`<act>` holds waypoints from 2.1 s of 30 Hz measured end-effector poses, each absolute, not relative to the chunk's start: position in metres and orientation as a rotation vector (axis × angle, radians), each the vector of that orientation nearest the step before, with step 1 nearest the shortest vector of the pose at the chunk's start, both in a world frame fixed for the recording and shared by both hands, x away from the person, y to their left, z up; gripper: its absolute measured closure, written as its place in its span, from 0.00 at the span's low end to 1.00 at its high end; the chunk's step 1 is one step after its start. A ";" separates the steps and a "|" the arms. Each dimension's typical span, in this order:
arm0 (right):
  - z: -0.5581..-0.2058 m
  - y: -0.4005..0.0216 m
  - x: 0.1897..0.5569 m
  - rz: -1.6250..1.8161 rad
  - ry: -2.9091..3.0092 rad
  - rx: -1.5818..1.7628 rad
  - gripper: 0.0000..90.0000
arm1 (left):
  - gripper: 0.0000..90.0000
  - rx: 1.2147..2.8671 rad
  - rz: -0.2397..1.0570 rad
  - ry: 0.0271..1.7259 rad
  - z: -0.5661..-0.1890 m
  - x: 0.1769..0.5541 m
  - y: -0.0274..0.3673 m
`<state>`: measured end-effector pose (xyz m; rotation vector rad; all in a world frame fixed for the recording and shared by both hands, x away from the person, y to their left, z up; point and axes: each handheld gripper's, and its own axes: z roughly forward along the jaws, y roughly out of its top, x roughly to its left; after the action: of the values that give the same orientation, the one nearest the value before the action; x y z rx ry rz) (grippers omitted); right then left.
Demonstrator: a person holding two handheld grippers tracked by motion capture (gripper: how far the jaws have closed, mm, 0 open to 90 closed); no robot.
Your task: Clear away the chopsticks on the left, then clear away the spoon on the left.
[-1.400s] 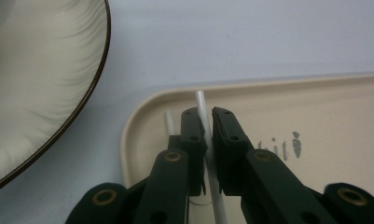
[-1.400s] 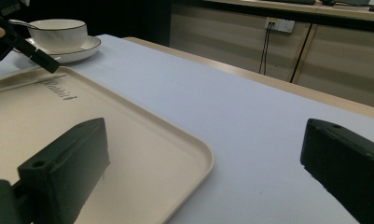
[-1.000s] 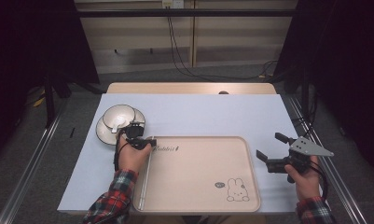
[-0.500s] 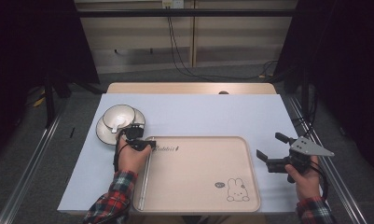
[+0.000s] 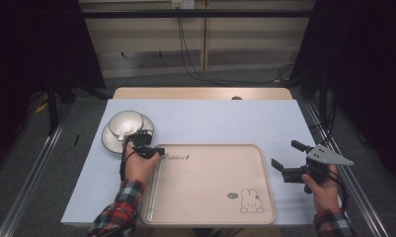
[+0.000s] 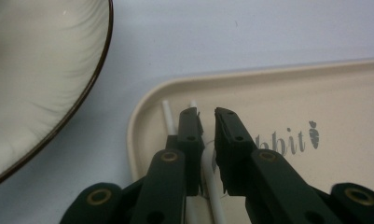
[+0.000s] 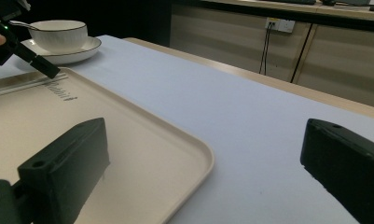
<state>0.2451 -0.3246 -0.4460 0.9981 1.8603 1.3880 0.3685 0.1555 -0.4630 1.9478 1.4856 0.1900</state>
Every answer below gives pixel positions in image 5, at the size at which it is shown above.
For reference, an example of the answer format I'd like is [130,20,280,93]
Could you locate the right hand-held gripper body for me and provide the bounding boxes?
[281,143,355,196]

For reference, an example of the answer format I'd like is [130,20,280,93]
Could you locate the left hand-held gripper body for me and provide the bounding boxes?
[129,128,157,161]

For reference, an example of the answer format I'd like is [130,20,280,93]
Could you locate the white ceramic spoon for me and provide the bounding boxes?
[117,122,135,142]

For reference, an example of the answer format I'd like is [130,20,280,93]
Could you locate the white bowl with dark rim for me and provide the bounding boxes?
[108,110,144,138]

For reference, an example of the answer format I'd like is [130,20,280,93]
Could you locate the white plate with dark rim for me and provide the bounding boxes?
[101,113,155,155]

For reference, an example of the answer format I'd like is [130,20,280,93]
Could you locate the beige tray with rabbit print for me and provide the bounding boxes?
[139,143,277,226]

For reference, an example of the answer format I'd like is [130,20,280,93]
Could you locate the person's left hand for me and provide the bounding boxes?
[123,142,162,184]

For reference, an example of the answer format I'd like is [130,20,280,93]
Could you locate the person's right hand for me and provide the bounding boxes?
[300,164,342,213]

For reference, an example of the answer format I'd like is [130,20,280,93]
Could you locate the black metal stand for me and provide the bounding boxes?
[318,70,329,124]
[45,78,60,136]

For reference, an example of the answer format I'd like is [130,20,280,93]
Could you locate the light wooden table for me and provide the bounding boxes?
[112,86,294,101]

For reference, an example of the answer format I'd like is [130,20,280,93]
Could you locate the person's beige trousers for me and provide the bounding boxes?
[135,226,282,237]

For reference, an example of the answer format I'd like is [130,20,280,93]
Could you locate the black curtain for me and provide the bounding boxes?
[0,0,107,103]
[290,0,396,187]

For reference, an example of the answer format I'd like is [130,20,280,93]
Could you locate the yellow strip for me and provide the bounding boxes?
[35,95,50,115]

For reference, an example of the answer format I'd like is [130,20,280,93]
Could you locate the black horizontal bar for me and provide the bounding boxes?
[80,9,318,19]

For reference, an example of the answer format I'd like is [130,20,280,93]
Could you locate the left hand-held gripper black cable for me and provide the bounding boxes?
[119,135,135,183]

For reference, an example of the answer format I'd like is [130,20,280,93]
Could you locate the hand-held gripper black cable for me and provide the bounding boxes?
[327,172,350,213]
[119,135,135,183]

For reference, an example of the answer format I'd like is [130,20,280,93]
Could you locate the aluminium floor rail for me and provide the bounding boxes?
[300,100,389,237]
[0,105,73,237]

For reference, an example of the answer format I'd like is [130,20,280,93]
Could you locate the right hand-held gripper black cable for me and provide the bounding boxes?
[327,172,350,213]

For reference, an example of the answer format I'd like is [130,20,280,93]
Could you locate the black floor cable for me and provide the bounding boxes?
[179,16,295,86]
[176,7,228,88]

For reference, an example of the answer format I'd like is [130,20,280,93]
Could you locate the wooden post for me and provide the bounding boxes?
[200,0,209,72]

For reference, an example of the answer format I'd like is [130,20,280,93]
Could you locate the white wall socket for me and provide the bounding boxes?
[171,0,196,9]

